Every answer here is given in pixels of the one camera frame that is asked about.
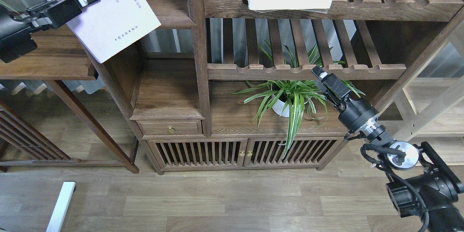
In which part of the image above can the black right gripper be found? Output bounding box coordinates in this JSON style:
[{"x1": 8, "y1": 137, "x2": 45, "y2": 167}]
[{"x1": 311, "y1": 66, "x2": 379, "y2": 133}]

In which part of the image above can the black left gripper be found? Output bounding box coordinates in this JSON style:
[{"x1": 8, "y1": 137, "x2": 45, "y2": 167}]
[{"x1": 0, "y1": 0, "x2": 100, "y2": 63}]

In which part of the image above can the white lavender book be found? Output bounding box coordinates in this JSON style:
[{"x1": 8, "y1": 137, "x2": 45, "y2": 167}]
[{"x1": 67, "y1": 0, "x2": 161, "y2": 63}]

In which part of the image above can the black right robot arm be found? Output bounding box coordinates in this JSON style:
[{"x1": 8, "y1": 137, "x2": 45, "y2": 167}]
[{"x1": 312, "y1": 66, "x2": 464, "y2": 232}]

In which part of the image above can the right slatted cabinet door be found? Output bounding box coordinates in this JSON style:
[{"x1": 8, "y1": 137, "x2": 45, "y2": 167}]
[{"x1": 243, "y1": 137, "x2": 347, "y2": 170}]

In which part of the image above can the slatted cabinet door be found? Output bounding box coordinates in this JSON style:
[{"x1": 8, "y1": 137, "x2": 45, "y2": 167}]
[
  {"x1": 148, "y1": 138, "x2": 248, "y2": 171},
  {"x1": 243, "y1": 137, "x2": 347, "y2": 170}
]

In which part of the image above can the dark wooden bookshelf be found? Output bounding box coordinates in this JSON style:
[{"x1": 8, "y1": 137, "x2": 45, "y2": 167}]
[{"x1": 91, "y1": 0, "x2": 463, "y2": 174}]

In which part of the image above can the light wooden rack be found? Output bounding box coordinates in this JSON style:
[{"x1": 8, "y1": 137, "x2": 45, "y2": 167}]
[{"x1": 381, "y1": 23, "x2": 464, "y2": 165}]

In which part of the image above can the small wooden drawer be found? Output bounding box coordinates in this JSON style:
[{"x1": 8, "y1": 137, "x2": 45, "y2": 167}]
[{"x1": 137, "y1": 121, "x2": 202, "y2": 136}]

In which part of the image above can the left slatted cabinet door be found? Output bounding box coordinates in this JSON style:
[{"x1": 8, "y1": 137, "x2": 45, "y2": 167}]
[{"x1": 148, "y1": 138, "x2": 248, "y2": 171}]

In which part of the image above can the white table leg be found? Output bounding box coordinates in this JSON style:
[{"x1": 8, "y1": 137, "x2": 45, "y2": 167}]
[{"x1": 46, "y1": 181, "x2": 76, "y2": 232}]

